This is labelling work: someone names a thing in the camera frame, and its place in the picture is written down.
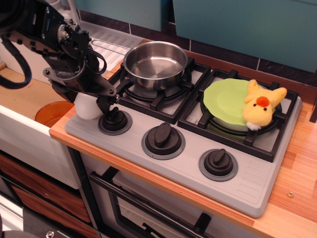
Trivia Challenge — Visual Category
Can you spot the toy oven door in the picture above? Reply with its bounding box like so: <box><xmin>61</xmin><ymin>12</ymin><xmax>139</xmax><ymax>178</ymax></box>
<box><xmin>89</xmin><ymin>166</ymin><xmax>248</xmax><ymax>238</ymax></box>

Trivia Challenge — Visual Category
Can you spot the stainless steel pot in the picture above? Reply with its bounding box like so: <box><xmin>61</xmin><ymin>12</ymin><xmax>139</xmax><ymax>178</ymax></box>
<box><xmin>92</xmin><ymin>39</ymin><xmax>189</xmax><ymax>91</ymax></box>

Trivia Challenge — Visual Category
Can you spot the black braided cable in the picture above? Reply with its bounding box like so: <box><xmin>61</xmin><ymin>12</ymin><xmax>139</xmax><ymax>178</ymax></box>
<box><xmin>0</xmin><ymin>33</ymin><xmax>33</xmax><ymax>89</ymax></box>

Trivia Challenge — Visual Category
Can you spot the black burner grate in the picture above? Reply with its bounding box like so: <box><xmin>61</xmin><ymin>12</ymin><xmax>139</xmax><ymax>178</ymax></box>
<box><xmin>109</xmin><ymin>58</ymin><xmax>211</xmax><ymax>124</ymax></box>
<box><xmin>178</xmin><ymin>69</ymin><xmax>302</xmax><ymax>162</ymax></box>

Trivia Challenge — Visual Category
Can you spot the black left stove knob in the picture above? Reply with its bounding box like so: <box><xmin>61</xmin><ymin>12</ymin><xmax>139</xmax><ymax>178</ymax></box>
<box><xmin>98</xmin><ymin>107</ymin><xmax>133</xmax><ymax>136</ymax></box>

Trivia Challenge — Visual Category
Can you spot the grey toy faucet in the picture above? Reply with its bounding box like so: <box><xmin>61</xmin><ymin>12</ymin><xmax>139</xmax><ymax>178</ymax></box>
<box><xmin>48</xmin><ymin>0</ymin><xmax>80</xmax><ymax>25</ymax></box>

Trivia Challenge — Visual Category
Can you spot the orange plastic cup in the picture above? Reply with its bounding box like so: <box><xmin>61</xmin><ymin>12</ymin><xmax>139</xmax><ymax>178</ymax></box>
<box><xmin>35</xmin><ymin>101</ymin><xmax>74</xmax><ymax>127</ymax></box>

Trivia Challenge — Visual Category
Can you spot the grey toy stove top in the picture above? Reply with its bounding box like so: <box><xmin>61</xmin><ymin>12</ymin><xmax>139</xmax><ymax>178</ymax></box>
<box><xmin>64</xmin><ymin>61</ymin><xmax>303</xmax><ymax>219</ymax></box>

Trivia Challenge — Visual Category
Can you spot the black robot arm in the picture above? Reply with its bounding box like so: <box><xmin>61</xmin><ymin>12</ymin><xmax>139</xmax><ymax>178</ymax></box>
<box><xmin>0</xmin><ymin>0</ymin><xmax>118</xmax><ymax>116</ymax></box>

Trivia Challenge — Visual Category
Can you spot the wooden drawer unit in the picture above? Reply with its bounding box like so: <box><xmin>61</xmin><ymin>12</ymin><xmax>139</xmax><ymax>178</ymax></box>
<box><xmin>0</xmin><ymin>151</ymin><xmax>98</xmax><ymax>238</ymax></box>

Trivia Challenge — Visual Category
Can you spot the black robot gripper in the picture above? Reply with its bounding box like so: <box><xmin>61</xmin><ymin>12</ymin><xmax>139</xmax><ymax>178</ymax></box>
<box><xmin>43</xmin><ymin>23</ymin><xmax>119</xmax><ymax>117</ymax></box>

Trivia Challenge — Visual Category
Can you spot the black left burner grate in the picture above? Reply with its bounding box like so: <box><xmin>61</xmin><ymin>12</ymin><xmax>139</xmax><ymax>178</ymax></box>
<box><xmin>109</xmin><ymin>58</ymin><xmax>211</xmax><ymax>124</ymax></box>

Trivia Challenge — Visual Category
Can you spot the black stove knob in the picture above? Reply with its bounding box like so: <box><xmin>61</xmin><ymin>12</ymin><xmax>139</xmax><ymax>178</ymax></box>
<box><xmin>199</xmin><ymin>149</ymin><xmax>238</xmax><ymax>182</ymax></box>
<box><xmin>141</xmin><ymin>122</ymin><xmax>186</xmax><ymax>160</ymax></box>
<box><xmin>98</xmin><ymin>107</ymin><xmax>133</xmax><ymax>136</ymax></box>

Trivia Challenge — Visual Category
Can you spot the black right stove knob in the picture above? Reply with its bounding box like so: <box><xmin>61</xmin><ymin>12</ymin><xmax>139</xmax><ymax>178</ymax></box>
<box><xmin>199</xmin><ymin>149</ymin><xmax>238</xmax><ymax>182</ymax></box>

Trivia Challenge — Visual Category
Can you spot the black right burner grate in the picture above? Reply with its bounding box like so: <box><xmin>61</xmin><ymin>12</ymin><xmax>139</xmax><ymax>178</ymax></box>
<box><xmin>178</xmin><ymin>69</ymin><xmax>302</xmax><ymax>162</ymax></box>

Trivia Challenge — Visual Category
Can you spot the white toy sink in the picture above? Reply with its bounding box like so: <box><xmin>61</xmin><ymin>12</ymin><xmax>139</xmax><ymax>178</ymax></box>
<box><xmin>0</xmin><ymin>14</ymin><xmax>144</xmax><ymax>190</ymax></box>

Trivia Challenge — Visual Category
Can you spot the black middle stove knob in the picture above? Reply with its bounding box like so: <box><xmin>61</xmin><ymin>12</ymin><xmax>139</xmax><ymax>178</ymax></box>
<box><xmin>141</xmin><ymin>122</ymin><xmax>186</xmax><ymax>160</ymax></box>

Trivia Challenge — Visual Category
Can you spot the yellow stuffed duck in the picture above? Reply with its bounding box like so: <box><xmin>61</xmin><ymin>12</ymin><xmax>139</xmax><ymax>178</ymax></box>
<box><xmin>242</xmin><ymin>79</ymin><xmax>287</xmax><ymax>131</ymax></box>

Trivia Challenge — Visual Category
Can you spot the light green plate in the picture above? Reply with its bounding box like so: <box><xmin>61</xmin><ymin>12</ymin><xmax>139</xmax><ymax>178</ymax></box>
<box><xmin>203</xmin><ymin>78</ymin><xmax>249</xmax><ymax>131</ymax></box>

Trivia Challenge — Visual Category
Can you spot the white egg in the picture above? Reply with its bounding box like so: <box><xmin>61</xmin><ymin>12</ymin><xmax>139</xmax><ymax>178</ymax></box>
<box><xmin>74</xmin><ymin>93</ymin><xmax>102</xmax><ymax>120</ymax></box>

